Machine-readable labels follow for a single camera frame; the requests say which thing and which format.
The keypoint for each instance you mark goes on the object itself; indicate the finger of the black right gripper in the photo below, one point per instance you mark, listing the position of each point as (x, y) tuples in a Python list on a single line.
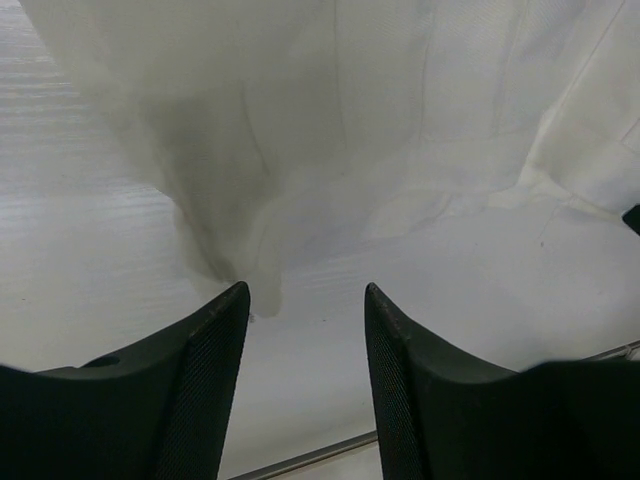
[(631, 218)]

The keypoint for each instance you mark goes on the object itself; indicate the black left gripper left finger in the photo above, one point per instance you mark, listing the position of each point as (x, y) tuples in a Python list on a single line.
[(156, 409)]

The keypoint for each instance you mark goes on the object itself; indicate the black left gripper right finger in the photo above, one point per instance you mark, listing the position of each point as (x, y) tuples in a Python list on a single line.
[(442, 413)]

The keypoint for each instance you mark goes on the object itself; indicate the white skirt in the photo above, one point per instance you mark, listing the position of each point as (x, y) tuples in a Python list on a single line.
[(271, 123)]

